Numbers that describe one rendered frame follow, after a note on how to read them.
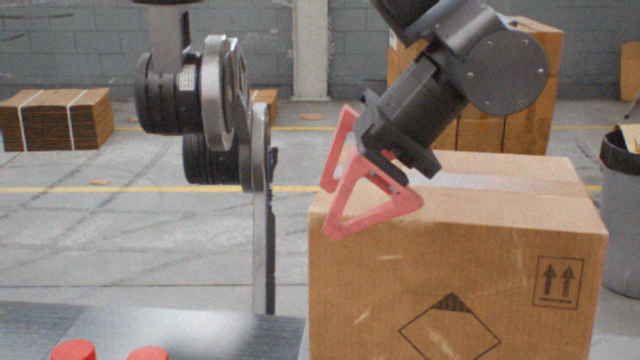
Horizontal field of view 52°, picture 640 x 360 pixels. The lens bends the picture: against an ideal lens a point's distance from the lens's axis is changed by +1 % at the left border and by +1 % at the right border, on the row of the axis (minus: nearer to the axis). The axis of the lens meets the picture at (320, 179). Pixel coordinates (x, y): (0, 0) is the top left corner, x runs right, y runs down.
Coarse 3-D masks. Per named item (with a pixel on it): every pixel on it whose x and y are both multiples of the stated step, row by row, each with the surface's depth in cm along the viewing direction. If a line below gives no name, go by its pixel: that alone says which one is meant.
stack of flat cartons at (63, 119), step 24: (24, 96) 469; (48, 96) 469; (72, 96) 469; (96, 96) 469; (0, 120) 442; (24, 120) 443; (48, 120) 444; (72, 120) 445; (96, 120) 450; (24, 144) 447; (48, 144) 450; (72, 144) 450; (96, 144) 452
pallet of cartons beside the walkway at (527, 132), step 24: (528, 24) 394; (408, 48) 386; (552, 48) 366; (552, 72) 371; (552, 96) 375; (456, 120) 379; (480, 120) 379; (504, 120) 383; (528, 120) 380; (432, 144) 383; (456, 144) 386; (480, 144) 384; (504, 144) 385; (528, 144) 385
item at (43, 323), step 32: (0, 320) 102; (32, 320) 102; (64, 320) 102; (96, 320) 102; (128, 320) 102; (160, 320) 101; (192, 320) 101; (224, 320) 101; (256, 320) 101; (288, 320) 101; (0, 352) 94; (32, 352) 94; (96, 352) 94; (128, 352) 94; (192, 352) 94; (224, 352) 94; (256, 352) 94; (288, 352) 94; (608, 352) 94
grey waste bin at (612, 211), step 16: (608, 176) 263; (624, 176) 254; (608, 192) 264; (624, 192) 256; (608, 208) 266; (624, 208) 258; (608, 224) 267; (624, 224) 260; (608, 240) 269; (624, 240) 262; (608, 256) 271; (624, 256) 264; (608, 272) 272; (624, 272) 266; (608, 288) 274; (624, 288) 268
